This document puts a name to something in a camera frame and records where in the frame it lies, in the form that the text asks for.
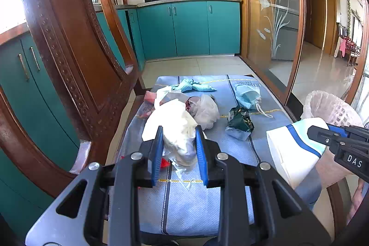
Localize blue face mask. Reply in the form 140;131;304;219
233;83;274;119

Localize light blue cloth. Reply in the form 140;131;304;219
170;78;217;92

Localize pink crumpled paper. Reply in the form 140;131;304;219
138;90;158;120

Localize green crumpled wrapper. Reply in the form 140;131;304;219
225;106;255;141

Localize etched glass sliding door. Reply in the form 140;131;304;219
241;0;306;105

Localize teal kitchen cabinet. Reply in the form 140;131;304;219
137;0;241;60

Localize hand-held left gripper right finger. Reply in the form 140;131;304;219
194;125;332;246

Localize white paper bag blue stripe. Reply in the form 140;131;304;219
266;117;329;189

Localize translucent plastic bag red contents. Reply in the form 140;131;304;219
184;94;220;130

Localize person's right hand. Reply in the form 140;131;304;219
347;178;369;225

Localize white plastic bag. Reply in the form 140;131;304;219
142;85;199;192

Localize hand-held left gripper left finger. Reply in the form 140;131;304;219
25;125;165;246

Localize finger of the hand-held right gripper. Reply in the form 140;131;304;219
307;125;351;151
327;123;369;144

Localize trash bin with pink liner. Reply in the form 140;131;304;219
301;90;365;189

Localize wooden door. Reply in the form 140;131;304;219
304;0;327;50

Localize pink hanging cloth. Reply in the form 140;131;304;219
339;37;348;58

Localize blue striped mat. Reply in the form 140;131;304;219
108;74;323;236

